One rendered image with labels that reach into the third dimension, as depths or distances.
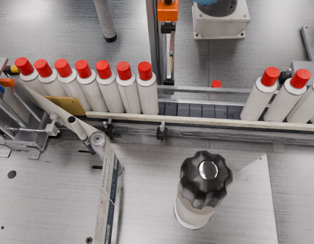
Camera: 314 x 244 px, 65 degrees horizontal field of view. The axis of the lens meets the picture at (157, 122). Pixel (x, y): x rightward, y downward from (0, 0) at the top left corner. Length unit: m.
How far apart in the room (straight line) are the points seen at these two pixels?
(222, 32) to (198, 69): 0.19
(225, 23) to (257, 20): 0.20
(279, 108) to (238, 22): 0.43
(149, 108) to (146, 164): 0.16
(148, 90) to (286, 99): 0.34
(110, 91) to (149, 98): 0.10
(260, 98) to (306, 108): 0.13
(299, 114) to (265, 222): 0.30
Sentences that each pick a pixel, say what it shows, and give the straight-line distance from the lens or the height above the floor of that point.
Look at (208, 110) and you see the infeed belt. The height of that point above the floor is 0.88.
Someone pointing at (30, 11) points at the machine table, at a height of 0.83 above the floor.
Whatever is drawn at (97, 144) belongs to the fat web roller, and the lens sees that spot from 0.54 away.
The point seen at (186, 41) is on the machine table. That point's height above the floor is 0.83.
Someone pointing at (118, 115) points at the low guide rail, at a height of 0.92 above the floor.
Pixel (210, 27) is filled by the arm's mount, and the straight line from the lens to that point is 1.03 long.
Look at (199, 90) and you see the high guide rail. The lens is 0.72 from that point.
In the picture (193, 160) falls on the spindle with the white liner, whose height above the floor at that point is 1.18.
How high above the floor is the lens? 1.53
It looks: 60 degrees down
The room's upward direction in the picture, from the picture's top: 6 degrees counter-clockwise
